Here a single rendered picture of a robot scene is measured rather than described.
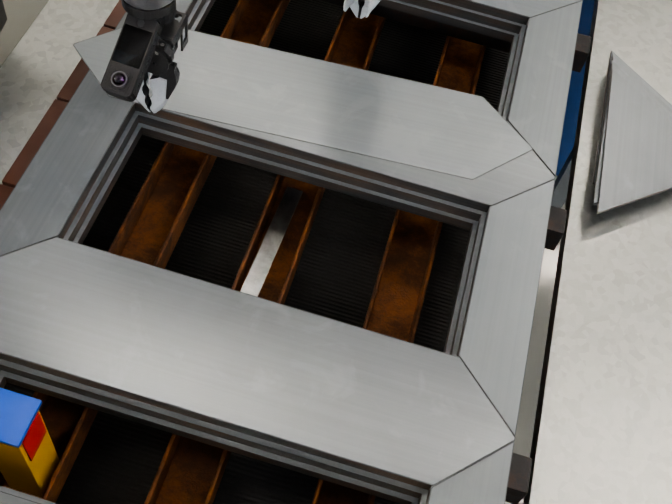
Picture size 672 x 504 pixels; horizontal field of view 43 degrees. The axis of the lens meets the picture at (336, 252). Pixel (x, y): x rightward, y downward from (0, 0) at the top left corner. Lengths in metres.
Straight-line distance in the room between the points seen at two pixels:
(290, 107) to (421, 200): 0.25
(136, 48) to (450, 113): 0.51
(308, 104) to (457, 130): 0.24
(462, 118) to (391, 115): 0.12
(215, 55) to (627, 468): 0.88
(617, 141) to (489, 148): 0.30
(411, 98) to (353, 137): 0.13
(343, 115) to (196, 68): 0.25
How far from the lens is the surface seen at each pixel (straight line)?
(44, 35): 1.75
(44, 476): 1.21
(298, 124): 1.33
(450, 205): 1.30
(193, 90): 1.37
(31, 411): 1.07
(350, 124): 1.34
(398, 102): 1.39
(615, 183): 1.51
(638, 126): 1.63
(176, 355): 1.10
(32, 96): 1.64
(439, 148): 1.34
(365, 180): 1.30
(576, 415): 1.30
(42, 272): 1.18
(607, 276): 1.44
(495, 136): 1.39
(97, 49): 1.44
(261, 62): 1.42
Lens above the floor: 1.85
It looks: 56 degrees down
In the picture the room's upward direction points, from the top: 13 degrees clockwise
